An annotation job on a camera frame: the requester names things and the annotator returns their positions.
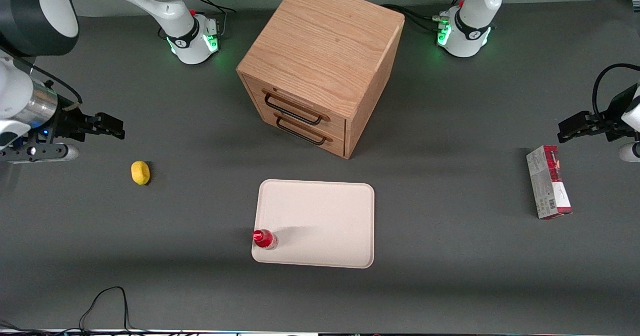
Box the red coke bottle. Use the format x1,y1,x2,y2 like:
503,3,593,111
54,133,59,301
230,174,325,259
251,229,279,251

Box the wooden drawer cabinet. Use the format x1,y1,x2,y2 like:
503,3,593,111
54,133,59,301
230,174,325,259
236,0,406,160

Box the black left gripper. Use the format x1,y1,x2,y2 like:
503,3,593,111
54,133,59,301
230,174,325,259
557,83,640,144

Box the black arm base cables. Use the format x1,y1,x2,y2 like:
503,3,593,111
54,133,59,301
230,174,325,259
381,0,469,34
158,0,237,40

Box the wooden drawer front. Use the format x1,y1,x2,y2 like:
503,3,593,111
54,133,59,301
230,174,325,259
256,106,347,158
244,77,347,139

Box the black metal drawer handle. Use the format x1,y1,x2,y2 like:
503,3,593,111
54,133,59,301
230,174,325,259
274,113,334,146
263,90,331,126

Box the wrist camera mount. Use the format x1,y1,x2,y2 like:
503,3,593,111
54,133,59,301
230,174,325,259
0,143,80,165
618,142,640,163

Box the beige plastic tray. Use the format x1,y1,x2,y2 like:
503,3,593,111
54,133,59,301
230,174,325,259
251,179,376,269

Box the black left wrist cable loop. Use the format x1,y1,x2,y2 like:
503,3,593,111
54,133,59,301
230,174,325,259
592,63,640,122

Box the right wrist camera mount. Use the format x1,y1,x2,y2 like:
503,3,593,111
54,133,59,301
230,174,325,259
0,143,80,165

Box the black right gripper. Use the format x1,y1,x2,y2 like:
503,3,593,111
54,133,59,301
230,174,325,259
46,103,126,145

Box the yellow lemon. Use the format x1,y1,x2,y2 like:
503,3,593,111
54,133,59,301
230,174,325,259
130,161,151,186

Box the black left arm base cables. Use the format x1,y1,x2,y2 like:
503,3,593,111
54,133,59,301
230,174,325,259
381,0,469,34

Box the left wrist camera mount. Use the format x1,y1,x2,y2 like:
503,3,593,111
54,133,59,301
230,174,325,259
618,142,640,163

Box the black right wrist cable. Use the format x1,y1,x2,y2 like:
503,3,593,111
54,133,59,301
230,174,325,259
9,57,84,109

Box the thin black loose cable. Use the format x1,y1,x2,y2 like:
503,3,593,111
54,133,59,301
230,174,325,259
0,286,151,336

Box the grey and red carton box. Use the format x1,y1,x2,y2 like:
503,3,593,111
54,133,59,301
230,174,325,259
526,145,574,220

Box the black right arm base cables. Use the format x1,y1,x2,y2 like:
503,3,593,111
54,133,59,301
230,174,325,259
158,0,237,40

